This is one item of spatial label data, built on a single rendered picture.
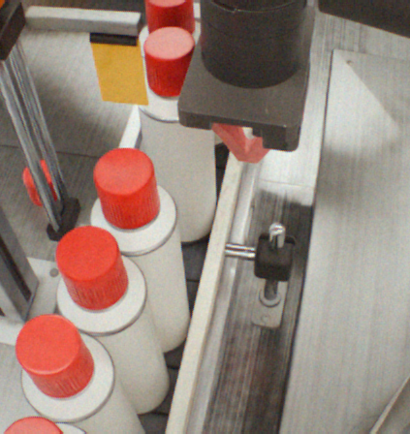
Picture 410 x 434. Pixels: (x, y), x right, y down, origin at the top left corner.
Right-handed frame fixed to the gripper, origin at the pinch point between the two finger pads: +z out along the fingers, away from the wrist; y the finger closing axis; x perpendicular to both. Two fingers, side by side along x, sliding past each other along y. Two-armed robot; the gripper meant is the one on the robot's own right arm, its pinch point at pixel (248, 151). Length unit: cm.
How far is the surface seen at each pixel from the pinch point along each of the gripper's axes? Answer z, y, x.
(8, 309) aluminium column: 15.6, -8.3, 18.9
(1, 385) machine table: 18.6, -14.3, 18.5
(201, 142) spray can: 0.8, 0.7, 3.4
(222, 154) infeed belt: 13.5, 9.7, 3.7
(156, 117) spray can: -2.5, -0.3, 6.0
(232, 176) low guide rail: 9.9, 4.9, 2.0
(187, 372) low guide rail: 10.0, -12.4, 1.9
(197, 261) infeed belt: 13.5, -1.5, 3.6
